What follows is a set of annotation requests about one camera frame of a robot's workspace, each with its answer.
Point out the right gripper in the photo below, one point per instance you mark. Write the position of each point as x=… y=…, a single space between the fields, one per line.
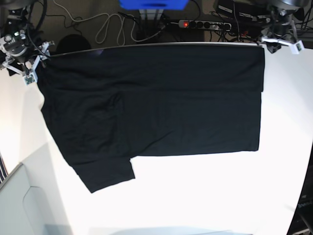
x=17 y=58

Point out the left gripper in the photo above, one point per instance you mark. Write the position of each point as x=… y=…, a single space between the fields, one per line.
x=275 y=36

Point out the black T-shirt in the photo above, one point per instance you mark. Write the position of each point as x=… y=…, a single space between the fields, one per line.
x=105 y=108

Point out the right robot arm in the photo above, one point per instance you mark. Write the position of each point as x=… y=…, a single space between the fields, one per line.
x=18 y=25

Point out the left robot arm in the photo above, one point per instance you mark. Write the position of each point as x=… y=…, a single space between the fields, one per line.
x=281 y=12

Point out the grey power strip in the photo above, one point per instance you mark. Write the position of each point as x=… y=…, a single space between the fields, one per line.
x=205 y=25

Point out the blue plastic box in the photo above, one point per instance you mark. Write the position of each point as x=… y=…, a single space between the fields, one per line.
x=153 y=4

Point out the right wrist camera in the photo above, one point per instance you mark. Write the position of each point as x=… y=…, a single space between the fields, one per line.
x=30 y=78

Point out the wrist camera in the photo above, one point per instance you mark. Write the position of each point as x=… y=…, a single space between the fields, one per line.
x=30 y=78
x=297 y=47

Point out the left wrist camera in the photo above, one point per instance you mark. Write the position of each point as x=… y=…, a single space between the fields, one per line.
x=297 y=47

